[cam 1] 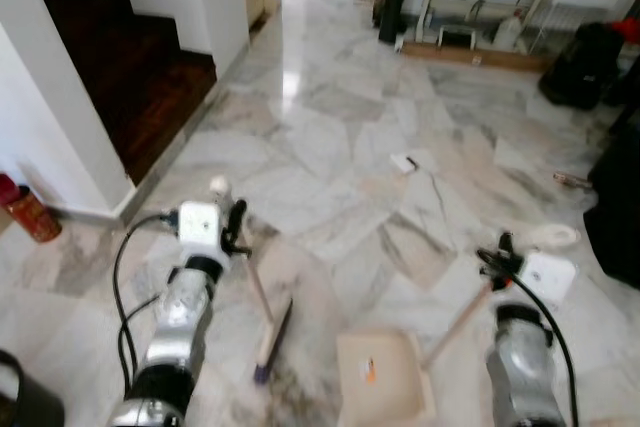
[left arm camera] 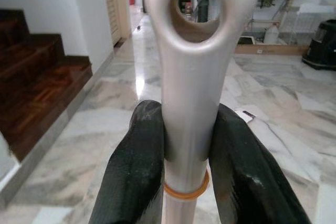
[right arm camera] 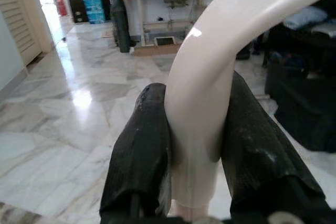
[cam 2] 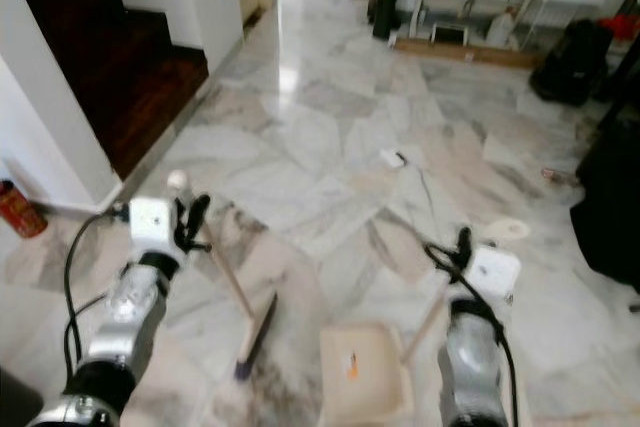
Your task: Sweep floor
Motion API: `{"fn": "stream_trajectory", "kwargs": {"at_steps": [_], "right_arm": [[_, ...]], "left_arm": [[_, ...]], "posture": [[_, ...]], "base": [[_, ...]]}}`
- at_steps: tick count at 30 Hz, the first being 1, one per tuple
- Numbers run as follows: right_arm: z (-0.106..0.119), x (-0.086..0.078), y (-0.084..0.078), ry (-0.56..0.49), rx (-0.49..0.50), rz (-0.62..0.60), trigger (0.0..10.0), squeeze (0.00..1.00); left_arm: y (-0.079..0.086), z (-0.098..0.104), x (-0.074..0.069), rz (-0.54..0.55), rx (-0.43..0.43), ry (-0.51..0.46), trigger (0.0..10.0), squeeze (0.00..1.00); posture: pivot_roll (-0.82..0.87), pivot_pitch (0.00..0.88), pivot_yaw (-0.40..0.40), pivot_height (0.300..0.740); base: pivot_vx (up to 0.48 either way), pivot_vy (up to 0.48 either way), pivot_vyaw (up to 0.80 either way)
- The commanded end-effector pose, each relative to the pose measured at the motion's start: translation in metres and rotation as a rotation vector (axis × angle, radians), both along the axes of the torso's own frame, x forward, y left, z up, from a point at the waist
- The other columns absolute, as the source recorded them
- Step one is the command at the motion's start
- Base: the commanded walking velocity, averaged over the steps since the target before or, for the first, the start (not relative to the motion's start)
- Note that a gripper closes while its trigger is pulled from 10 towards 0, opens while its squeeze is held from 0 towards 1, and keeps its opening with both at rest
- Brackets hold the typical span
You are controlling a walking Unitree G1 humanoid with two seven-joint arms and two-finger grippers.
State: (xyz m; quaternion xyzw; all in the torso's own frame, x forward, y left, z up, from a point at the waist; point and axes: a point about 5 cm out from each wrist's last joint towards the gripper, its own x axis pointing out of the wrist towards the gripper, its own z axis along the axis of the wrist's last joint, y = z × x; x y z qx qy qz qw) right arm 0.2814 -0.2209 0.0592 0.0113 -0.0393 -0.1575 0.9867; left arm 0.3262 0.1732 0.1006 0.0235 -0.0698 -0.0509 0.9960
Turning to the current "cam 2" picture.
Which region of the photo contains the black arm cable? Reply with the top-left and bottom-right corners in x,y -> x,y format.
450,262 -> 521,427
63,209 -> 131,388

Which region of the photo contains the flat white black device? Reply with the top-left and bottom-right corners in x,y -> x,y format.
430,24 -> 471,46

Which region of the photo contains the long wooden plank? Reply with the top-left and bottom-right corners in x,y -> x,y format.
395,39 -> 541,70

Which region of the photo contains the wooden handled broom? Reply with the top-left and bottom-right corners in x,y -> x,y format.
166,169 -> 279,380

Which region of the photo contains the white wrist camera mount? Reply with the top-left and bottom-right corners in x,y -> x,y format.
468,244 -> 523,300
128,196 -> 177,246

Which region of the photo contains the red spray can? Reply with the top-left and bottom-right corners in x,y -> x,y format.
0,180 -> 49,239

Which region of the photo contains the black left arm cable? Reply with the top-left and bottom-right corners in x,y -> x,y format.
63,209 -> 131,388

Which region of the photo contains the white plastic jug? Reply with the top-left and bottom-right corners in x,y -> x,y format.
488,9 -> 519,45

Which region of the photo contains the black backpack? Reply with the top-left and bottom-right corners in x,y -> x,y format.
530,19 -> 611,106

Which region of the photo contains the beige long handled dustpan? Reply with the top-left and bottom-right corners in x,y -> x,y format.
320,217 -> 531,423

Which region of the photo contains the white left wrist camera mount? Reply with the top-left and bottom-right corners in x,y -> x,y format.
128,196 -> 177,246

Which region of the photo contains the red cloth bundle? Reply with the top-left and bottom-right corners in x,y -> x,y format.
598,14 -> 640,43

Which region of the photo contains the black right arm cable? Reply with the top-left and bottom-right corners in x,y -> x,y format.
450,262 -> 521,427

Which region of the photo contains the black round waste bin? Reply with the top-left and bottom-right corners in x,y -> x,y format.
0,367 -> 41,427

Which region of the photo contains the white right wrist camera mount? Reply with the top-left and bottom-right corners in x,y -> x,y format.
468,244 -> 523,300

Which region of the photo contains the dark wooden staircase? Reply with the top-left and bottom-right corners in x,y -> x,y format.
0,0 -> 209,180

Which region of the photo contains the large black bulky object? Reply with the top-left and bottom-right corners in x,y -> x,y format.
568,67 -> 640,288

